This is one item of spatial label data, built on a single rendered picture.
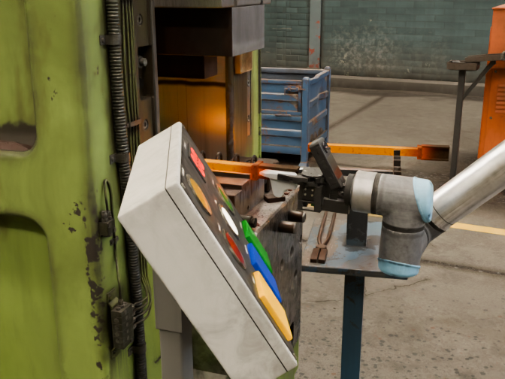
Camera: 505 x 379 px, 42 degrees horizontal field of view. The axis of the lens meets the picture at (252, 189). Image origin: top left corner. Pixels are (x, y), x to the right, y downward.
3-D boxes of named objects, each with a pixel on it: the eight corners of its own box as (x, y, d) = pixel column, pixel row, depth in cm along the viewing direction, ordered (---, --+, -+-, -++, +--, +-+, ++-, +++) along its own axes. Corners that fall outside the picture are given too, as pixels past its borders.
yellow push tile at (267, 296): (285, 311, 90) (257, 269, 88) (294, 339, 83) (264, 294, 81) (273, 317, 90) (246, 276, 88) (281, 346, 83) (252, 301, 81)
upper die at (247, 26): (264, 47, 148) (264, 4, 145) (232, 56, 130) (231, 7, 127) (103, 43, 161) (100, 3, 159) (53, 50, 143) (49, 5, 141)
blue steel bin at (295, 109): (331, 146, 592) (333, 66, 571) (307, 169, 521) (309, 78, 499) (209, 137, 631) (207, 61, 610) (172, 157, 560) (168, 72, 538)
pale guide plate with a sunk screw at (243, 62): (252, 70, 178) (252, 4, 173) (241, 74, 170) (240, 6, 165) (245, 69, 178) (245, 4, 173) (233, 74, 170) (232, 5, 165)
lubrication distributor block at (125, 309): (141, 348, 128) (137, 284, 124) (125, 365, 122) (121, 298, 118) (125, 345, 129) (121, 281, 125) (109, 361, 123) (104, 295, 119)
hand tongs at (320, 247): (329, 197, 240) (329, 194, 240) (340, 198, 240) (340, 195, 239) (309, 262, 184) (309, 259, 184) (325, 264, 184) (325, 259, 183)
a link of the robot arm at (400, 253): (425, 266, 149) (431, 215, 145) (413, 286, 139) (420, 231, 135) (385, 257, 153) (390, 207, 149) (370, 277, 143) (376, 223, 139)
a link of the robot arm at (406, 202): (428, 232, 135) (434, 186, 132) (368, 223, 139) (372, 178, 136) (432, 217, 143) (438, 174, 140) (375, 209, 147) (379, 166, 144)
